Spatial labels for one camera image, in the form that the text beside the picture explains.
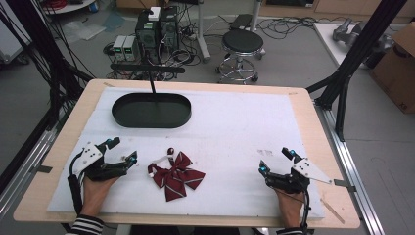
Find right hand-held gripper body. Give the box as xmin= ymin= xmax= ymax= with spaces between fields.
xmin=265 ymin=157 xmax=333 ymax=195

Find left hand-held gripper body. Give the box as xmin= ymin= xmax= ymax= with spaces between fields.
xmin=73 ymin=140 xmax=130 ymax=182

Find dark red striped bow tie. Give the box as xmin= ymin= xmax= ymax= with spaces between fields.
xmin=147 ymin=147 xmax=207 ymax=203

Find black oval tray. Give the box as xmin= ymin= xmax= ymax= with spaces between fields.
xmin=111 ymin=92 xmax=193 ymax=129

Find person's left hand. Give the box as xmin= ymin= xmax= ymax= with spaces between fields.
xmin=79 ymin=175 xmax=120 ymax=217

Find person's right hand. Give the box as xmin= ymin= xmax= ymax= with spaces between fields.
xmin=273 ymin=188 xmax=305 ymax=230

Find thin wooden stick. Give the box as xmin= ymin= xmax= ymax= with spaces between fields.
xmin=319 ymin=197 xmax=346 ymax=225

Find white foam mat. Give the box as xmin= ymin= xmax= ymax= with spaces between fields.
xmin=47 ymin=86 xmax=326 ymax=220

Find person's right striped sleeve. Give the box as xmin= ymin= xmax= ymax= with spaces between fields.
xmin=276 ymin=226 xmax=305 ymax=235

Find person's striped sleeve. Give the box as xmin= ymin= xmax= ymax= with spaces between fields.
xmin=64 ymin=213 xmax=106 ymax=235
xmin=276 ymin=226 xmax=305 ymax=235

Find person's left striped sleeve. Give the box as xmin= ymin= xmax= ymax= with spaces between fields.
xmin=64 ymin=213 xmax=106 ymax=235

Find black T-shaped stand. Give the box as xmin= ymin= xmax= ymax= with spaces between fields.
xmin=110 ymin=63 xmax=186 ymax=96

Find person's dark legs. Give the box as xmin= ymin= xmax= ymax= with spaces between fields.
xmin=129 ymin=224 xmax=242 ymax=235

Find grey power supply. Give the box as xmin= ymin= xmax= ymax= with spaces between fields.
xmin=122 ymin=35 xmax=140 ymax=62
xmin=112 ymin=34 xmax=127 ymax=62

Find black computer tower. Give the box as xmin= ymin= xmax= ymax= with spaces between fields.
xmin=159 ymin=5 xmax=180 ymax=53
xmin=134 ymin=11 xmax=161 ymax=64

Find clear plastic sheet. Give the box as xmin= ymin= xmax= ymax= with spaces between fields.
xmin=61 ymin=19 xmax=108 ymax=42

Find black round stool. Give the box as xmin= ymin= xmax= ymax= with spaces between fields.
xmin=214 ymin=28 xmax=266 ymax=85

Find white board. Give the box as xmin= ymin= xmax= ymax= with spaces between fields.
xmin=312 ymin=22 xmax=397 ymax=71

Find cardboard box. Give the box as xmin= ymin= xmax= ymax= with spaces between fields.
xmin=369 ymin=22 xmax=415 ymax=115

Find white box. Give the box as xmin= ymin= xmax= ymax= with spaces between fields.
xmin=147 ymin=6 xmax=161 ymax=23

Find black flat case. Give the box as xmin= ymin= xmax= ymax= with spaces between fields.
xmin=229 ymin=13 xmax=254 ymax=31

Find white table leg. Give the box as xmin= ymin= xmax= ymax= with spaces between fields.
xmin=195 ymin=0 xmax=212 ymax=64
xmin=249 ymin=0 xmax=264 ymax=33

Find grey cart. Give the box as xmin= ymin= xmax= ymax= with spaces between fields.
xmin=0 ymin=0 xmax=32 ymax=66

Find white round table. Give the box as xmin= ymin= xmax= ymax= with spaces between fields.
xmin=41 ymin=0 xmax=100 ymax=16

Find right hand-held gripper black cable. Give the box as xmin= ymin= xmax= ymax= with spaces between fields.
xmin=300 ymin=189 xmax=311 ymax=235

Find hand-held gripper black cable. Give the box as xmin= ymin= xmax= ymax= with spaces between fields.
xmin=300 ymin=189 xmax=311 ymax=235
xmin=67 ymin=151 xmax=85 ymax=215

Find left hand-held gripper black cable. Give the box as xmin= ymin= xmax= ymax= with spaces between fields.
xmin=67 ymin=151 xmax=85 ymax=215

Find aluminium rail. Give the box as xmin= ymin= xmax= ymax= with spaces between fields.
xmin=313 ymin=99 xmax=387 ymax=235
xmin=0 ymin=126 xmax=73 ymax=220

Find black frame with cables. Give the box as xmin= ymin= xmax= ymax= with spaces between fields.
xmin=0 ymin=0 xmax=96 ymax=132

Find black metal frame strut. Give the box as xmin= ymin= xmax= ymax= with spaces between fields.
xmin=305 ymin=0 xmax=409 ymax=143

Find tangle of floor cables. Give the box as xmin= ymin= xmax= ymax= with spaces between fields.
xmin=255 ymin=16 xmax=351 ymax=41

